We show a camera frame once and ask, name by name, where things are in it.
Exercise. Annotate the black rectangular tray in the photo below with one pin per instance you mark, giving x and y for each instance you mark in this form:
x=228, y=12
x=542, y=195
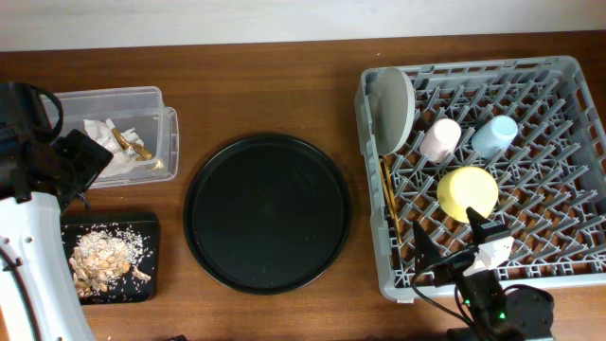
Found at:
x=145, y=223

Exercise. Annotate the pink cup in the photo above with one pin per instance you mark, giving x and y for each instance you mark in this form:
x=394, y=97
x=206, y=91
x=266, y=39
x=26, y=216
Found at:
x=440, y=140

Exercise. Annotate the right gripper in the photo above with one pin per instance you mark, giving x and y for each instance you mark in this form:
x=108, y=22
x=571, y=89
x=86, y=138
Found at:
x=426, y=251

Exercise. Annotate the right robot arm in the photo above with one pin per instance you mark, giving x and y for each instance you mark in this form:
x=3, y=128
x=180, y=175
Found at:
x=488, y=310

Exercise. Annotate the blue cup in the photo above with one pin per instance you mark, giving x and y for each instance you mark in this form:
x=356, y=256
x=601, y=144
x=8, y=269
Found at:
x=494, y=136

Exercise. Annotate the gold snack wrapper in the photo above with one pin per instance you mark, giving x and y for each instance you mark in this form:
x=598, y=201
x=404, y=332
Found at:
x=142, y=154

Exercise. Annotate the clear plastic waste bin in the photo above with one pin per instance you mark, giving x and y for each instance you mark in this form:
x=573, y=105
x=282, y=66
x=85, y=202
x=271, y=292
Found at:
x=140, y=114

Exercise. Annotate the white paper napkin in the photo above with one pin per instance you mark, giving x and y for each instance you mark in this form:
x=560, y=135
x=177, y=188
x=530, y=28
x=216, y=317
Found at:
x=102, y=132

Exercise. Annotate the yellow bowl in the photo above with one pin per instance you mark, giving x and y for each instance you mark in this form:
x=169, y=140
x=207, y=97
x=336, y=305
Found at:
x=467, y=187

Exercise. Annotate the grey dishwasher rack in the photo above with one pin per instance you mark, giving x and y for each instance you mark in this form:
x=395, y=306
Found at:
x=551, y=178

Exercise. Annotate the round black serving tray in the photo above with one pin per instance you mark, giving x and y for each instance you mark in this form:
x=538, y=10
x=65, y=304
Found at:
x=267, y=214

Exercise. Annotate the grey plate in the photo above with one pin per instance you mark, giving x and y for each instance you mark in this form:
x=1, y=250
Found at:
x=392, y=104

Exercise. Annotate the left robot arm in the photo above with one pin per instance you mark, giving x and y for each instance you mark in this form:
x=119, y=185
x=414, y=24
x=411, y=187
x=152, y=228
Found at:
x=42, y=173

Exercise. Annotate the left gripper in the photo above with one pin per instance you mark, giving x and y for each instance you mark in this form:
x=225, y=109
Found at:
x=90, y=157

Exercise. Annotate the food scraps and rice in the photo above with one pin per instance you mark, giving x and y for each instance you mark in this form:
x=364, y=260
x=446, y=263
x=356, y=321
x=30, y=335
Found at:
x=106, y=258

